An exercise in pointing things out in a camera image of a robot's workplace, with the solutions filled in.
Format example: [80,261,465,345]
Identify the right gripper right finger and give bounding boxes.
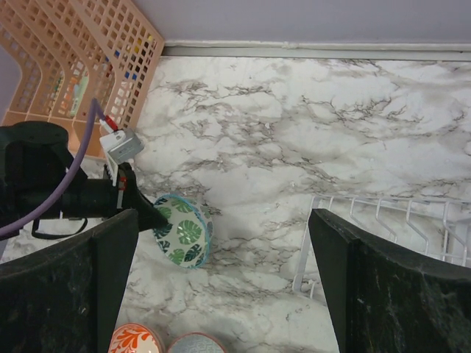
[308,209,470,352]

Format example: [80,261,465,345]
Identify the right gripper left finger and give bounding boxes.
[1,210,138,352]

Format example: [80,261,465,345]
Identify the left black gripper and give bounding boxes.
[60,163,169,232]

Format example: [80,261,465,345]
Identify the green leaf pattern bowl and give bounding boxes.
[153,194,213,268]

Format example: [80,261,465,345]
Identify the orange floral bowl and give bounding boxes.
[108,323,166,353]

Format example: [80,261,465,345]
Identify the blue hexagon red-rim bowl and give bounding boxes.
[167,332,227,353]

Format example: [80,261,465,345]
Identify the pink plastic file organizer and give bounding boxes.
[1,0,165,151]

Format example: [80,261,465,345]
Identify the clear wire dish rack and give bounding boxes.
[291,194,471,306]

